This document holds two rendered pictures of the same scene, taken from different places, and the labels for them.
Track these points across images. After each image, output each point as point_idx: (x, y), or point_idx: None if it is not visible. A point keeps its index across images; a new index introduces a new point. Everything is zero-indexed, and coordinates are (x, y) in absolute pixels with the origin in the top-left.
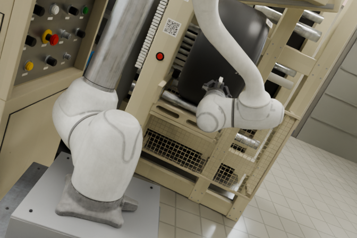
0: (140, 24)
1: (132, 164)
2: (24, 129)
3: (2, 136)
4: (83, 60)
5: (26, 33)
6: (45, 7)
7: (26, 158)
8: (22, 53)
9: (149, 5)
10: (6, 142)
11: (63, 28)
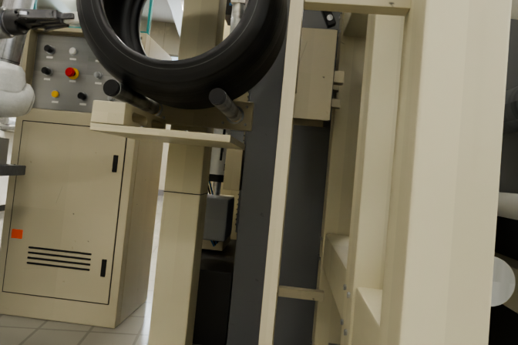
0: (5, 1)
1: None
2: (43, 145)
3: (20, 139)
4: None
5: (25, 57)
6: (64, 50)
7: (58, 186)
8: (47, 82)
9: None
10: (22, 145)
11: (96, 70)
